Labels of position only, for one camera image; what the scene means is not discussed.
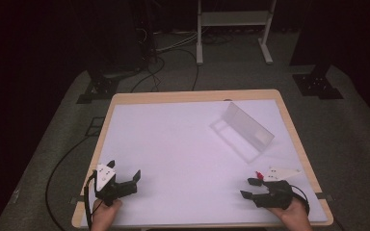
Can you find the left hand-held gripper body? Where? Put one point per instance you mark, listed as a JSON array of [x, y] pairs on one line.
[[106, 179]]

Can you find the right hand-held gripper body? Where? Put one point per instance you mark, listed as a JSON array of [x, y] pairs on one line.
[[277, 194]]

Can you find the person's right hand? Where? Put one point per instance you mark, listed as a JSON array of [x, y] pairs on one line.
[[292, 216]]

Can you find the person's left hand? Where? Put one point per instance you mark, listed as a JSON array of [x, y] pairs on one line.
[[104, 216]]

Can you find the small red plug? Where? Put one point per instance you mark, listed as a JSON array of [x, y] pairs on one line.
[[258, 175]]

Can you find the white table mat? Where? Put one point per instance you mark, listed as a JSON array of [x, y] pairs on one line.
[[179, 154]]

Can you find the black stand base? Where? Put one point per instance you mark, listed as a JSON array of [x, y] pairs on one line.
[[316, 84], [100, 87]]

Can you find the wooden table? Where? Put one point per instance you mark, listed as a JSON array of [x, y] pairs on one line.
[[189, 95]]

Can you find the white metal stand frame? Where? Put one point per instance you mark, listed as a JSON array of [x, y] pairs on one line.
[[234, 18]]

